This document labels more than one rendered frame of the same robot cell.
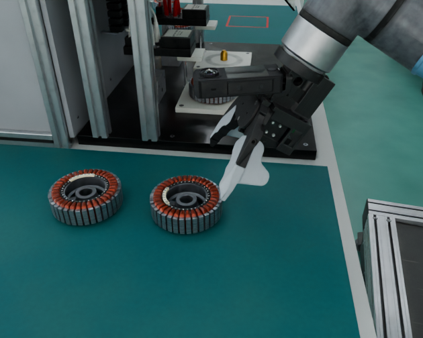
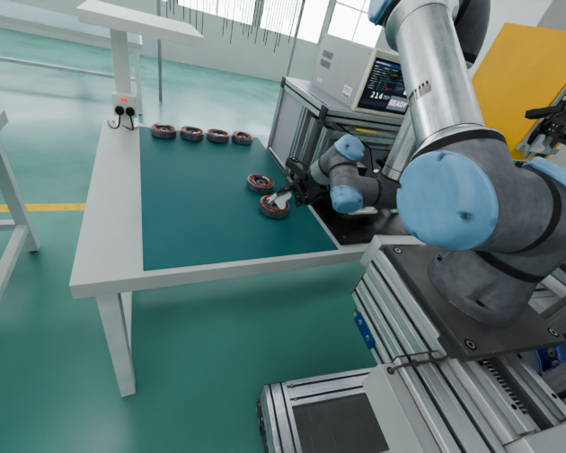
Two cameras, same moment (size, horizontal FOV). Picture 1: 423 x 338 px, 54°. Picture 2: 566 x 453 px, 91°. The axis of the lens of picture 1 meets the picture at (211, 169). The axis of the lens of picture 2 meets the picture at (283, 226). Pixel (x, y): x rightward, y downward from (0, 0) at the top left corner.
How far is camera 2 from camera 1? 69 cm
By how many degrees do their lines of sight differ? 41
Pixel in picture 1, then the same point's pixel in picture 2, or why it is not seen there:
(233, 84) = (293, 166)
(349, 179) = not seen: hidden behind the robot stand
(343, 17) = (323, 161)
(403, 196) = not seen: hidden behind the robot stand
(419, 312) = (360, 404)
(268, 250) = (267, 233)
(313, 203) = (305, 244)
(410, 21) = (333, 174)
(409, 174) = not seen: hidden behind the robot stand
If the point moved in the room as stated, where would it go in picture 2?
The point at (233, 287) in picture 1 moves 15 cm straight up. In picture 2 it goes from (243, 226) to (252, 189)
